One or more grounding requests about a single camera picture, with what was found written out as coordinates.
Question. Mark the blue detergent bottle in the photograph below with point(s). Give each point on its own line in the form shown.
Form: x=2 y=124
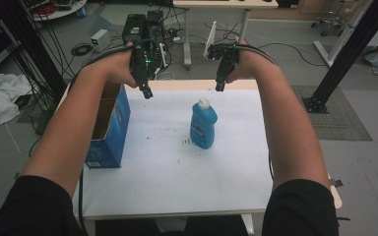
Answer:
x=203 y=126

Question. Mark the blue cardboard box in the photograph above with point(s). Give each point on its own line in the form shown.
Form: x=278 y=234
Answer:
x=111 y=134

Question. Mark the white-legged wooden desk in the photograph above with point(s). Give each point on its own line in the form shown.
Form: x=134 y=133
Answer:
x=226 y=4

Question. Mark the small white box device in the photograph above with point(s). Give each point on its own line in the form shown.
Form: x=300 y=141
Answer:
x=100 y=40

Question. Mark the round white table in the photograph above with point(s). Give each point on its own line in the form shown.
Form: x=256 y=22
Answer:
x=62 y=10

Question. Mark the person's right black sleeve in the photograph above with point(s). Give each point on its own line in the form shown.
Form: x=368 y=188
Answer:
x=300 y=209

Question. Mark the black computer tower green label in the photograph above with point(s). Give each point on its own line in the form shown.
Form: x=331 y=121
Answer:
x=134 y=29

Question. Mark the black metal stand post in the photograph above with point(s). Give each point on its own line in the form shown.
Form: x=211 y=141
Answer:
x=351 y=52

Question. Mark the white table mat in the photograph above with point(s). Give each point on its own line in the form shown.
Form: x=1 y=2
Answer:
x=167 y=177

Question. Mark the office chair wheel base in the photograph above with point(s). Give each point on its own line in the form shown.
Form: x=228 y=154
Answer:
x=329 y=21

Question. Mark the person's right hand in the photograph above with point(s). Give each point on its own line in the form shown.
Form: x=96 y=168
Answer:
x=251 y=64

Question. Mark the person's black sleeve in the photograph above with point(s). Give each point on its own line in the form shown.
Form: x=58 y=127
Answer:
x=36 y=209
x=300 y=209

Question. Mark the grey floor mat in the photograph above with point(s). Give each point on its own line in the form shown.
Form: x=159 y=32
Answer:
x=344 y=121

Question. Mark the person's black pants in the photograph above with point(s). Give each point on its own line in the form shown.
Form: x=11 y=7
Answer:
x=128 y=227

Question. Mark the person's left black sleeve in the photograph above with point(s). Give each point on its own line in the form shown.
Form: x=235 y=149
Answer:
x=36 y=209

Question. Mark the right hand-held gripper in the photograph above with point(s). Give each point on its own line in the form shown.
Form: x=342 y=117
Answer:
x=226 y=62

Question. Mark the person's left hand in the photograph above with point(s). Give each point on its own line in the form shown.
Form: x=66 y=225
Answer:
x=119 y=67

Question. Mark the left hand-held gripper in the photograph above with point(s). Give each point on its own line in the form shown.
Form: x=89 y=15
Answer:
x=141 y=70

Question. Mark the white metal stand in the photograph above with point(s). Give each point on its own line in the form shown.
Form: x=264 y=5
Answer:
x=344 y=36

